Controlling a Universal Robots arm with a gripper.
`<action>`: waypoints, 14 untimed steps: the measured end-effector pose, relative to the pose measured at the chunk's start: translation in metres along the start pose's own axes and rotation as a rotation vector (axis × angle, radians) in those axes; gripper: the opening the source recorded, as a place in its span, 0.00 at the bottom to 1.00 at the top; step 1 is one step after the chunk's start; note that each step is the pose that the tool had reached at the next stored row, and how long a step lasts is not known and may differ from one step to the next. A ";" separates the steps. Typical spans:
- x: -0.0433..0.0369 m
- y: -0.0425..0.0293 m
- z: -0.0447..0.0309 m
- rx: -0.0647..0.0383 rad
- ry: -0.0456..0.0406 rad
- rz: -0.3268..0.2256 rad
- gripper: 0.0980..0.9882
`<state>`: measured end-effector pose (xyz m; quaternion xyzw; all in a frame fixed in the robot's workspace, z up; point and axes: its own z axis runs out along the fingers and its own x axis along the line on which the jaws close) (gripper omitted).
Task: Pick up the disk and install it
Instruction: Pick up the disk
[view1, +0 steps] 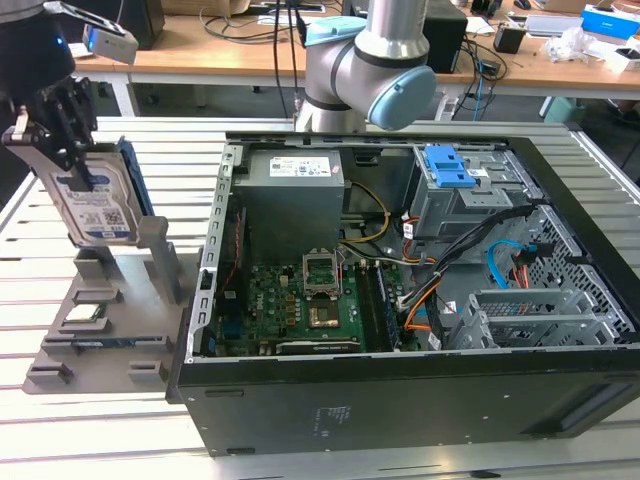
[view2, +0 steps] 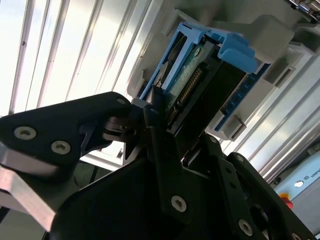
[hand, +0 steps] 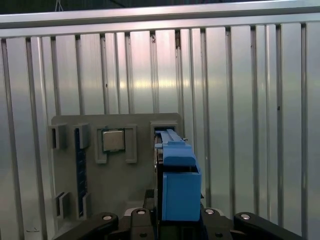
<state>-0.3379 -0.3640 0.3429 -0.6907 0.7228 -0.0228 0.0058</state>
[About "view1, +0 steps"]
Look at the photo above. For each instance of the crumpled white paper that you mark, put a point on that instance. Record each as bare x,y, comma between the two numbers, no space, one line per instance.
77,50

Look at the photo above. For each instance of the blue cardboard box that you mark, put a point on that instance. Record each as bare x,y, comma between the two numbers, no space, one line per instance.
607,22

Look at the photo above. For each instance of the long wooden desk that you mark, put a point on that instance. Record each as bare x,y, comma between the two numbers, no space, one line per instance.
200,60

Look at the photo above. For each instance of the black computer tower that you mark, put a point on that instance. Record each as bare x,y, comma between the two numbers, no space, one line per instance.
447,45

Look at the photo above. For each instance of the black graphics card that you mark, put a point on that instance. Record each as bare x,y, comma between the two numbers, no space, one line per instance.
320,346

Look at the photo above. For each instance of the black pen holder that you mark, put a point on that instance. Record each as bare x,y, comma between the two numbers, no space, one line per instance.
509,41

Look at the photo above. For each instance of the large black box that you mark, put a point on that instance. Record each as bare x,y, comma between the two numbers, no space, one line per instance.
145,25

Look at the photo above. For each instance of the grey metal drive cage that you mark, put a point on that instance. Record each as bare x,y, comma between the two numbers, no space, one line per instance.
450,210

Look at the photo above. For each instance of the metal disk bay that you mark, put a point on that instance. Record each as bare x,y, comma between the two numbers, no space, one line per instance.
525,300

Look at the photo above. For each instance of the brown cardboard box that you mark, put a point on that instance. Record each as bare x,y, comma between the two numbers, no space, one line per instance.
200,6

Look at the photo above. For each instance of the RAM stick with blue label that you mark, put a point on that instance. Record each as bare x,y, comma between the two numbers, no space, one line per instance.
115,343

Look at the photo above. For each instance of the hard disk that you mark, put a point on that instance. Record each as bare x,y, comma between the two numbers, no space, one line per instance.
100,215

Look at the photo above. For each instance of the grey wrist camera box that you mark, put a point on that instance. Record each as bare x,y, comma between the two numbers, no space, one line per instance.
115,45

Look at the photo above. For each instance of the CPU socket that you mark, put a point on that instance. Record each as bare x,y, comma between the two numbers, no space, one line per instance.
324,316

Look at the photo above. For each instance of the green installed RAM stick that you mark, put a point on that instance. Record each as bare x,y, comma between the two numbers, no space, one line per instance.
387,310

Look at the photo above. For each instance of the pale green bin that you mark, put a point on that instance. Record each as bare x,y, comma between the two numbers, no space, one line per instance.
562,110

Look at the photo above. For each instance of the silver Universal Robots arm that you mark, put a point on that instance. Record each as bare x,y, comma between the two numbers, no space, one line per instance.
395,30

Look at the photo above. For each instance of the black open PC case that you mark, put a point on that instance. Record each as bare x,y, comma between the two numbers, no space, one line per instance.
350,410

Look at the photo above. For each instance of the pale green paper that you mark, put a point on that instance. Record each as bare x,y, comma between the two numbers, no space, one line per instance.
480,26

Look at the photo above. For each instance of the white power strip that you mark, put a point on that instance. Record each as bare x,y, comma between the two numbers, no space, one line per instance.
445,107

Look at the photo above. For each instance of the black RAM slot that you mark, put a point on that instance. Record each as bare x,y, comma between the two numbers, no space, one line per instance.
367,310

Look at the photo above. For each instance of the silver CPU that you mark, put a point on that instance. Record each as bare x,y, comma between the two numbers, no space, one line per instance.
84,312

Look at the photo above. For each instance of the blue plastic drive latch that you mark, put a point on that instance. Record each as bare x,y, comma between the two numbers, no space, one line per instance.
447,167

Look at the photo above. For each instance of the grey power supply unit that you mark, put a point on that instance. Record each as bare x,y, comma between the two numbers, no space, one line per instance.
290,210

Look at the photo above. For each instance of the small white box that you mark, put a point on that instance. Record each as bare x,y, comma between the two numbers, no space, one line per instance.
625,62

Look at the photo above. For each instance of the grey parts rack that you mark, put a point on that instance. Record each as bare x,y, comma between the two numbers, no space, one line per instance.
130,320

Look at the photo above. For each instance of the grey flat device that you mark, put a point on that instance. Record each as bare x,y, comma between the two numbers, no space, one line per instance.
552,25

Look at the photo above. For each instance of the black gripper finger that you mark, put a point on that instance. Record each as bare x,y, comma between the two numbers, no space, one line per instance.
80,115
42,125

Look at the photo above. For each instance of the small wooden desk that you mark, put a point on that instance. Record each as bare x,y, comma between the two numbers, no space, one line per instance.
100,67

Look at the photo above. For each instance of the clear plastic bags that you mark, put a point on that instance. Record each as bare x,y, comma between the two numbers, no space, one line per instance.
575,45

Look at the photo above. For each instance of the green motherboard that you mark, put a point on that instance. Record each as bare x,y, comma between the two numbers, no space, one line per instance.
280,300

